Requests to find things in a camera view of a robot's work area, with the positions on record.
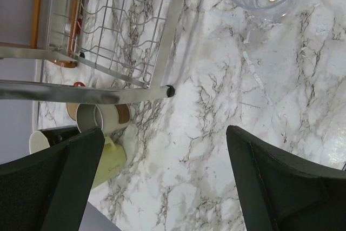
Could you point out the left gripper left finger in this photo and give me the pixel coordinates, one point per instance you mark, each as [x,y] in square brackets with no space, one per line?
[48,190]

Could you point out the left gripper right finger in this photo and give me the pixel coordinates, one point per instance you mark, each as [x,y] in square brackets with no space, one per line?
[278,190]

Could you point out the black faceted mug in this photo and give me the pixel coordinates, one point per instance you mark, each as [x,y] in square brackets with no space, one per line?
[57,135]

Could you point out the light green mug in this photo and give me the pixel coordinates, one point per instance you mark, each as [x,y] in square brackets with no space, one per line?
[112,160]

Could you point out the cream cup brown band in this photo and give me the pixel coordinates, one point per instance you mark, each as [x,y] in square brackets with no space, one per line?
[108,117]

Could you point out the steel two-tier dish rack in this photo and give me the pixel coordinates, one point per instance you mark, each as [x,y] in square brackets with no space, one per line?
[127,39]

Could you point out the red white small box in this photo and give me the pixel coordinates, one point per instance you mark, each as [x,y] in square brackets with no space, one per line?
[78,26]

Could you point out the orange wooden rack frame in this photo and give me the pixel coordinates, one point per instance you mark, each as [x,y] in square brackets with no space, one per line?
[41,30]

